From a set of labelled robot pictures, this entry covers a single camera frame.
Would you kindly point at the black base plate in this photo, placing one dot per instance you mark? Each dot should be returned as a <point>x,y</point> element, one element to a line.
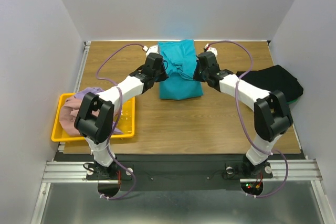
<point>153,172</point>

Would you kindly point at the teal t shirt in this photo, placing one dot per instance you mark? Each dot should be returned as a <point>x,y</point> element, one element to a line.
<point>180,57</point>

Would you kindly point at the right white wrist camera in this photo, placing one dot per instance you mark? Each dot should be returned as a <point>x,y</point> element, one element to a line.
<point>209,48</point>

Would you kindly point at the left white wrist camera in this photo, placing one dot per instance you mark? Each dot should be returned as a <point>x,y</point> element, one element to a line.
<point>153,49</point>

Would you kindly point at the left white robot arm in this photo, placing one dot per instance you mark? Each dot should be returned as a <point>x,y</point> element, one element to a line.
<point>95,118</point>

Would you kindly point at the yellow plastic bin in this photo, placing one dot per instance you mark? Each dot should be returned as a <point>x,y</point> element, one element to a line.
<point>126,122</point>

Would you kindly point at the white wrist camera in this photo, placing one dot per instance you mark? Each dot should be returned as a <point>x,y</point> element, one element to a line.
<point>153,49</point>
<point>209,48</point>

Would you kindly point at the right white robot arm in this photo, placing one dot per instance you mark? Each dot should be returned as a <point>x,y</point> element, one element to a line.
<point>272,116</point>

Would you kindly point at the pink t shirt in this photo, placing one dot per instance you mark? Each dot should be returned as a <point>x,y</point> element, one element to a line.
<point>68,114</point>

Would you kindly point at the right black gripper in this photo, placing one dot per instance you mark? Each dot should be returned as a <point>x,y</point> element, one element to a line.
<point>197,75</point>

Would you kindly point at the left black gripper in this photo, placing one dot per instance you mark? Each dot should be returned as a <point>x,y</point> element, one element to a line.
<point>164,77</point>

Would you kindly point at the folded black t shirt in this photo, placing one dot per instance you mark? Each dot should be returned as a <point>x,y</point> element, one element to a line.
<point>276,78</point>

